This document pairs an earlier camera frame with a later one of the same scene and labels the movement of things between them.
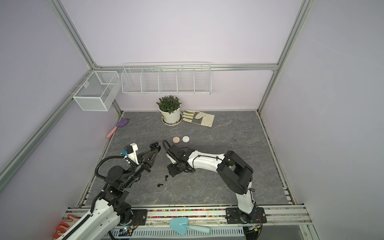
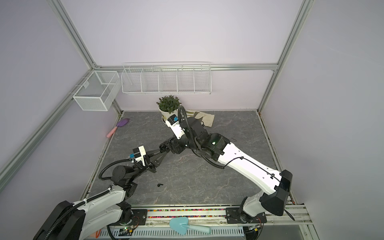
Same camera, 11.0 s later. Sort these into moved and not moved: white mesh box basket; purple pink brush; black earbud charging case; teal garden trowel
Moved: black earbud charging case
Not moved: purple pink brush; white mesh box basket; teal garden trowel
